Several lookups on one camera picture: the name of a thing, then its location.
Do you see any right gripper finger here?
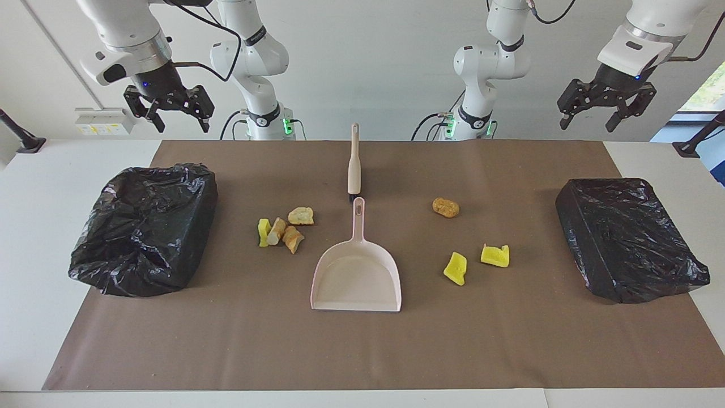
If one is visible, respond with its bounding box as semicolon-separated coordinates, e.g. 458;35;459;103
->
123;85;166;134
181;85;215;134

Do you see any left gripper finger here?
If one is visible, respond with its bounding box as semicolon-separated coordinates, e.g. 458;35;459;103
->
605;84;658;134
557;78;595;130

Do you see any orange crust ridged bread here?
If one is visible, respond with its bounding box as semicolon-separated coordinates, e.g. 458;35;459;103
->
282;226;305;254

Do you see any brown potato shaped sponge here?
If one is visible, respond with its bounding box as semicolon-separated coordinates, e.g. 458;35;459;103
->
432;197;460;219

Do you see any beige handle black bristle brush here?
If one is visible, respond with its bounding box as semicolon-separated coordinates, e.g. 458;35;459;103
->
347;123;364;203

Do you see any yellow notched sponge piece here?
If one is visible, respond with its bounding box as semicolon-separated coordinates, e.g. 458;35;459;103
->
480;244;510;268

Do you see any yellow wedge sponge piece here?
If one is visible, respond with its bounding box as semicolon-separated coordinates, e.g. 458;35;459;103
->
443;252;468;286

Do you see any pale pink plastic dustpan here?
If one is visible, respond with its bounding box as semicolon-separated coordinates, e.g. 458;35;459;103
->
310;197;403;313

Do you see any crumpled black bag bin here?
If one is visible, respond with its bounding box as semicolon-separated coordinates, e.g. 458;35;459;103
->
68;163;219;298

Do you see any smooth black bag bin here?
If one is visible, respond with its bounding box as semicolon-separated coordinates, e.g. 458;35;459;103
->
555;178;711;305

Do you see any black stand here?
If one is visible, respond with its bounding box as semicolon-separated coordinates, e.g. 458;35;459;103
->
0;108;47;154
672;109;725;158

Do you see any window with green view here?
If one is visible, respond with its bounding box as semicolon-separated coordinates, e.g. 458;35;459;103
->
677;59;725;112

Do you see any brown paper table mat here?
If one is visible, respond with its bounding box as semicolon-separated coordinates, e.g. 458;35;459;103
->
42;140;725;392

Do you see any black right base cable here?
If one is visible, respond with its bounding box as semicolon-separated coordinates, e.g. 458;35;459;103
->
220;109;250;141

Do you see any black base cable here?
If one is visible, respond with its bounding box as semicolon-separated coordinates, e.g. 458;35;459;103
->
411;91;466;141
220;109;250;141

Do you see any white wall socket box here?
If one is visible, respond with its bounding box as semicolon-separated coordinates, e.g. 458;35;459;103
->
75;108;135;135

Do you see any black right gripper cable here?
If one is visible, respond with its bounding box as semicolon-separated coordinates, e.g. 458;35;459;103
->
170;0;244;83

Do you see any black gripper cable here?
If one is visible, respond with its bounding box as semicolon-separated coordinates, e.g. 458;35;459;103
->
527;0;725;63
170;0;244;83

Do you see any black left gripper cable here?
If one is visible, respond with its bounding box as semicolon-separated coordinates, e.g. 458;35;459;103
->
527;0;725;63

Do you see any black left base cable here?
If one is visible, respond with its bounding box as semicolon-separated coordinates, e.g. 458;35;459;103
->
411;91;466;141

